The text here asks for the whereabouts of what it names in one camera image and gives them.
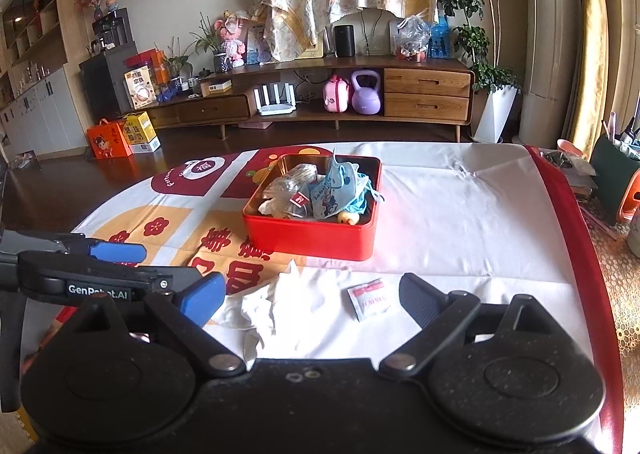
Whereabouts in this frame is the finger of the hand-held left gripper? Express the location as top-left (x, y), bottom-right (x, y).
top-left (65, 233), bottom-right (147, 265)
top-left (171, 268), bottom-right (214, 293)

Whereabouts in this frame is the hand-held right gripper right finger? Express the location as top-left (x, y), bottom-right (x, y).
top-left (379, 272), bottom-right (576, 380)

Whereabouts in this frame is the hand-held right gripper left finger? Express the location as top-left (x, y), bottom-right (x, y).
top-left (60, 271), bottom-right (248, 377)

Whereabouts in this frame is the blue glove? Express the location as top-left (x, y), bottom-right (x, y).
top-left (345, 174), bottom-right (385, 215)

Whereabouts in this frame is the red tin box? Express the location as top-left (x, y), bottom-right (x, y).
top-left (242, 152), bottom-right (383, 262)

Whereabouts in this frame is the blue face mask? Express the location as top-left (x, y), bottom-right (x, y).
top-left (307, 154), bottom-right (373, 220)

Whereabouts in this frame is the white red sachet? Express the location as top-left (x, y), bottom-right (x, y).
top-left (346, 279), bottom-right (394, 323)

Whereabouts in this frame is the white plastic bag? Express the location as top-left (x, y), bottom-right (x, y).
top-left (257, 194), bottom-right (291, 219)

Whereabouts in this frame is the yellow carton box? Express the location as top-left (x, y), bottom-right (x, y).
top-left (122, 112), bottom-right (162, 155)

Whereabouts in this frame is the white mesh cloth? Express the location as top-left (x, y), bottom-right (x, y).
top-left (277, 164), bottom-right (326, 187)

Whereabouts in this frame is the white cabinet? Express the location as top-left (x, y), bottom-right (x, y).
top-left (0, 65), bottom-right (88, 160)

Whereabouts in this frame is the black cabinet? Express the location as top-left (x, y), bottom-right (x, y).
top-left (79, 50), bottom-right (146, 122)

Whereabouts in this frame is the white yellow snack box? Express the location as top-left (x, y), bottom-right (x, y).
top-left (124, 66), bottom-right (155, 110)

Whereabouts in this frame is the white router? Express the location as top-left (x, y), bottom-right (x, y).
top-left (252, 83), bottom-right (297, 116)

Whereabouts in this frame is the small cream box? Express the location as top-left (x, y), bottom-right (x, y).
top-left (200, 79), bottom-right (233, 98)

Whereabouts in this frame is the red orange gift box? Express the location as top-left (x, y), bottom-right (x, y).
top-left (125, 48), bottom-right (168, 85)

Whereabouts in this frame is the small green plant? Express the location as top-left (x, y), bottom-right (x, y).
top-left (155, 36), bottom-right (193, 90)

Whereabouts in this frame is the tall plant in white pot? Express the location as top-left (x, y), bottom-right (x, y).
top-left (437, 0), bottom-right (523, 145)

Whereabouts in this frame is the purple kettlebell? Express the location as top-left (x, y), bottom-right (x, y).
top-left (350, 70), bottom-right (383, 116)

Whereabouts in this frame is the plant in dark vase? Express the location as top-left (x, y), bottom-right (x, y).
top-left (190, 14), bottom-right (232, 74)

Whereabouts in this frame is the wooden TV cabinet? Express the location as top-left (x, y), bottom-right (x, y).
top-left (145, 56), bottom-right (476, 142)

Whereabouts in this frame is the black coffee machine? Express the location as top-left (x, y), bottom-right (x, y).
top-left (91, 8), bottom-right (133, 52)

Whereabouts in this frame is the pink toy suitcase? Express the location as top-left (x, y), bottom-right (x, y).
top-left (322, 75), bottom-right (352, 114)

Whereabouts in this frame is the green bin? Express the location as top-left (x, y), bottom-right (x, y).
top-left (590, 111), bottom-right (640, 225)

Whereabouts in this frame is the orange stool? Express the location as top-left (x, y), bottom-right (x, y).
top-left (617, 169), bottom-right (640, 225)

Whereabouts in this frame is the pink plush doll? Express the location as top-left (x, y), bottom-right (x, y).
top-left (214, 10), bottom-right (248, 69)

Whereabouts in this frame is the blue picture card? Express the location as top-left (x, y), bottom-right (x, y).
top-left (245, 24), bottom-right (273, 64)

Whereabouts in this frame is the clear plastic bag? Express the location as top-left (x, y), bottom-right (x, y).
top-left (395, 14), bottom-right (432, 62)

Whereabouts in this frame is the black speaker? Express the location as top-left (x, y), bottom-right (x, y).
top-left (334, 24), bottom-right (356, 58)

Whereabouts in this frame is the beige standing air conditioner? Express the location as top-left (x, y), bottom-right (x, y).
top-left (517, 0), bottom-right (586, 147)

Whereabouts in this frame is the yellow curtain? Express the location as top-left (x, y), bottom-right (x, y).
top-left (567, 0), bottom-right (611, 160)

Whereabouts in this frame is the photo frame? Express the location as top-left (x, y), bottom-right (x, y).
top-left (12, 150), bottom-right (42, 171)

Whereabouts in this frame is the wooden wall shelf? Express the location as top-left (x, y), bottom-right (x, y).
top-left (0, 0), bottom-right (96, 110)

